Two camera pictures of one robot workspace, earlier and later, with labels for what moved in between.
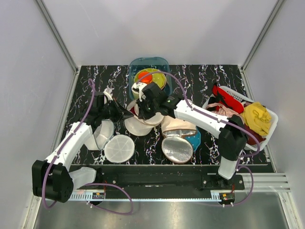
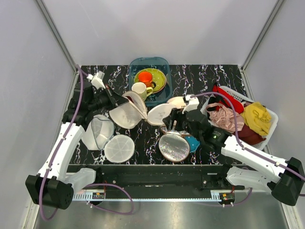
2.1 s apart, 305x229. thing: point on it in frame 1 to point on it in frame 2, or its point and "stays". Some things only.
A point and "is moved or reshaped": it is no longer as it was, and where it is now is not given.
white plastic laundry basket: (255, 146) stays
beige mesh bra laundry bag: (136, 125) is moved or reshaped
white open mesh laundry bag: (118, 149) stays
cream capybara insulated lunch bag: (177, 147) stays
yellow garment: (257, 118) stays
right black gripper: (142, 114) to (175, 114)
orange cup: (145, 77) stays
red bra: (133, 110) to (129, 98)
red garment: (221, 96) stays
